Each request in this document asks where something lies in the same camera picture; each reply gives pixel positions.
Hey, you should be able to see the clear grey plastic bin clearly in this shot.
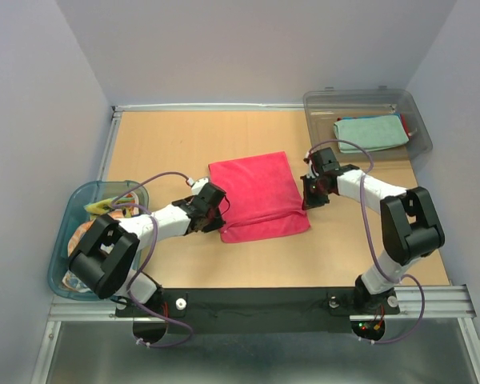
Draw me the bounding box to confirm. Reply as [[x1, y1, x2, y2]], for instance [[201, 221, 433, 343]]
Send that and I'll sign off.
[[303, 88, 433, 162]]

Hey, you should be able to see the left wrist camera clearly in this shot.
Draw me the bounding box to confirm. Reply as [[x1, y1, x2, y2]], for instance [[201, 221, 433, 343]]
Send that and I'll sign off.
[[186, 177, 209, 195]]

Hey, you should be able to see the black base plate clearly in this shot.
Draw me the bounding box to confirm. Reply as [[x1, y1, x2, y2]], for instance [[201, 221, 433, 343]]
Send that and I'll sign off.
[[115, 287, 399, 345]]

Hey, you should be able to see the mint green towel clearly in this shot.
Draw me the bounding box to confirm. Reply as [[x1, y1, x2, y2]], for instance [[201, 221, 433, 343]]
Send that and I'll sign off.
[[333, 114, 409, 154]]

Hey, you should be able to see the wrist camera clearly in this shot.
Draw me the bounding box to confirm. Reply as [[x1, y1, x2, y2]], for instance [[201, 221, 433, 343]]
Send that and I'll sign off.
[[186, 177, 209, 195], [303, 151, 318, 179]]

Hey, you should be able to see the teal plastic laundry bin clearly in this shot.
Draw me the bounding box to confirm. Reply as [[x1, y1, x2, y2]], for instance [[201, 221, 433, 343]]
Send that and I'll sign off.
[[47, 180, 138, 301]]

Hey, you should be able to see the yellow patterned towel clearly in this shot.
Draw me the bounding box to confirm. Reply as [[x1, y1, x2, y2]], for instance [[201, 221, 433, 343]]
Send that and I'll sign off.
[[84, 192, 139, 219]]

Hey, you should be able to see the red blue cat towel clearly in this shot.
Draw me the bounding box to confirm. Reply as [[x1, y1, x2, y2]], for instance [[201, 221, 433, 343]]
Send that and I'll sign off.
[[336, 113, 415, 138]]

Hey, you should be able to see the aluminium front rail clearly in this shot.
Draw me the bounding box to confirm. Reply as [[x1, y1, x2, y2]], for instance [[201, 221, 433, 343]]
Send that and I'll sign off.
[[49, 286, 476, 322]]

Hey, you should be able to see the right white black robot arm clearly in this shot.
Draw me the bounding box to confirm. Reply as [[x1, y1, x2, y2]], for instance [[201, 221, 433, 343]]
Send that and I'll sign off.
[[301, 148, 445, 312]]

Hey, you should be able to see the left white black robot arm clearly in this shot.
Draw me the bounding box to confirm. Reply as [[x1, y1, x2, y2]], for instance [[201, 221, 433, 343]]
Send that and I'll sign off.
[[69, 178, 226, 315]]

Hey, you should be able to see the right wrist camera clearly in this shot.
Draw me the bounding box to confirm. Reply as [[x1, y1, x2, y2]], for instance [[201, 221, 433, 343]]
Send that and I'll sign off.
[[303, 151, 318, 179]]

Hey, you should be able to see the pink towel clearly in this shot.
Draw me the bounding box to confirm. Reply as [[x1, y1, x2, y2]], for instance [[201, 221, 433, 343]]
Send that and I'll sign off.
[[208, 151, 310, 244]]

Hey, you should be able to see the patterned light blue towel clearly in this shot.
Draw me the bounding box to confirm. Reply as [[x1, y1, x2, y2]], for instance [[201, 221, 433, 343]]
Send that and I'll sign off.
[[61, 215, 105, 293]]

